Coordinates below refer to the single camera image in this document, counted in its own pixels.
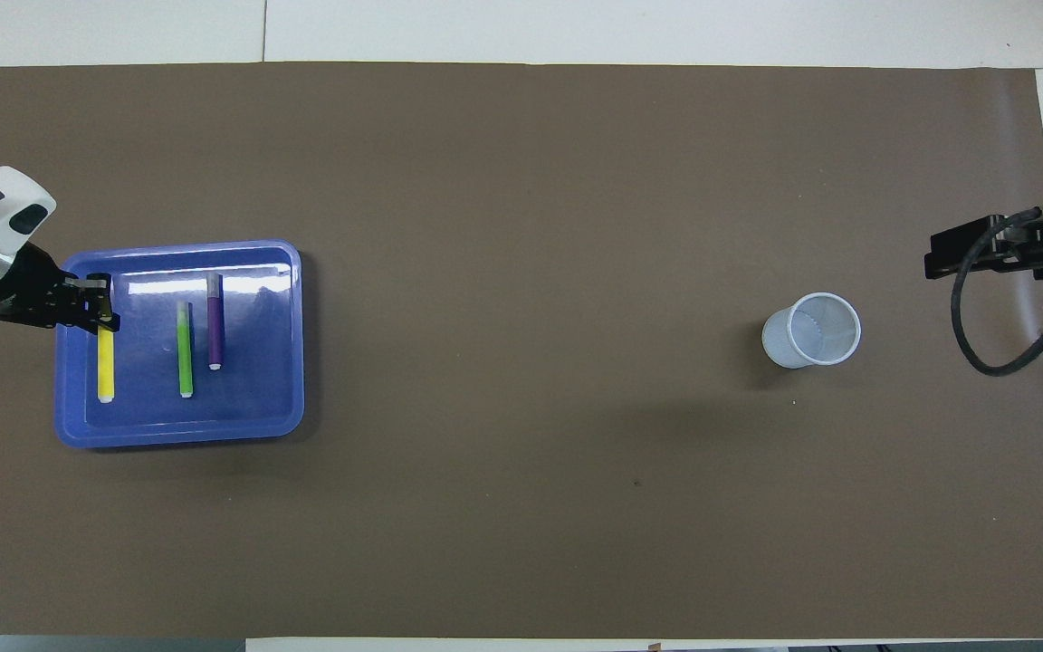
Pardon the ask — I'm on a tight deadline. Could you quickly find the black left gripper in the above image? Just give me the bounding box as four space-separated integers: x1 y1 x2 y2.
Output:
0 244 121 334

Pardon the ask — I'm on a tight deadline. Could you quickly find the yellow pen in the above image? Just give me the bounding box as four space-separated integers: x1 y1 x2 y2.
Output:
98 321 116 404

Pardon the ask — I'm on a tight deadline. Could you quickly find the green pen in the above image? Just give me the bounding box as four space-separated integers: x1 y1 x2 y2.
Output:
177 301 195 398

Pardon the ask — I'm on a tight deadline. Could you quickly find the purple pen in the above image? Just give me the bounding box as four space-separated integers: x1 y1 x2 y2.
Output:
206 273 225 371

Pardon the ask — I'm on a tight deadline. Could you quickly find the translucent plastic cup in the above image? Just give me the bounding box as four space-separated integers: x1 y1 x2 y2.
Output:
761 292 862 370

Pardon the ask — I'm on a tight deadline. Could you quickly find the blue plastic tray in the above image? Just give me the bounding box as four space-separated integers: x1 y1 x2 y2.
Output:
54 239 306 450

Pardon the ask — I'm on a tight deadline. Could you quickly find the brown table mat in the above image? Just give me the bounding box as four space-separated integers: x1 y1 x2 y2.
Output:
0 62 1043 639

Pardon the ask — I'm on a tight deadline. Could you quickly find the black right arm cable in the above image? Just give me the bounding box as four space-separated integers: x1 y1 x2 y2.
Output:
952 208 1043 377

